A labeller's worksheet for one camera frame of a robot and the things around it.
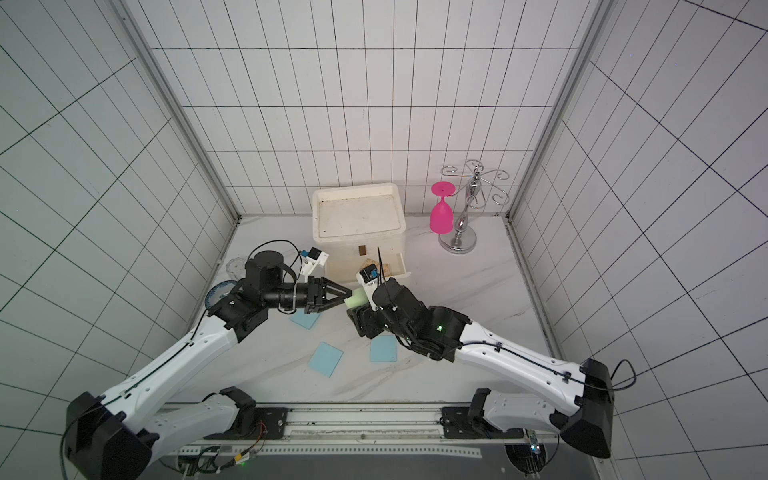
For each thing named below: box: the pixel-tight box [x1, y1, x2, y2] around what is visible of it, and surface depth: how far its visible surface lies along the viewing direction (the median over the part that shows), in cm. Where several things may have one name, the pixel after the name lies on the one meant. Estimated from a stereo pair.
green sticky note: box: [344, 287, 369, 309], surface depth 68 cm
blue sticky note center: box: [370, 335, 398, 362], surface depth 87 cm
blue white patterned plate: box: [205, 280, 238, 309], surface depth 97 cm
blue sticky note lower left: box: [308, 341, 344, 378], surface depth 85 cm
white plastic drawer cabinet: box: [313, 183, 411, 283], surface depth 89 cm
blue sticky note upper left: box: [290, 308, 321, 330], surface depth 92 cm
